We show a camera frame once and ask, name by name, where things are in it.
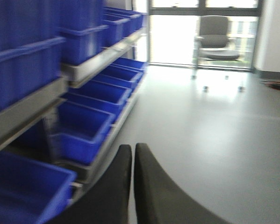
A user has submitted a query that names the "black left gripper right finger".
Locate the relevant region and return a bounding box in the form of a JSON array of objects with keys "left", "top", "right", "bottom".
[{"left": 134, "top": 143, "right": 227, "bottom": 224}]

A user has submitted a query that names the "grey office chair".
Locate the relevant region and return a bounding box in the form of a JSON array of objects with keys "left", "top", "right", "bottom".
[{"left": 191, "top": 15, "right": 240, "bottom": 79}]

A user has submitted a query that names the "grey metal shelf rack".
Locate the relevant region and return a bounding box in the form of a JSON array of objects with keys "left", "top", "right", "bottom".
[{"left": 0, "top": 25, "right": 147, "bottom": 203}]

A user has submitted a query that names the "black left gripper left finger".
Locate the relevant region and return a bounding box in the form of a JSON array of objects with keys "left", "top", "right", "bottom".
[{"left": 47, "top": 145, "right": 132, "bottom": 224}]

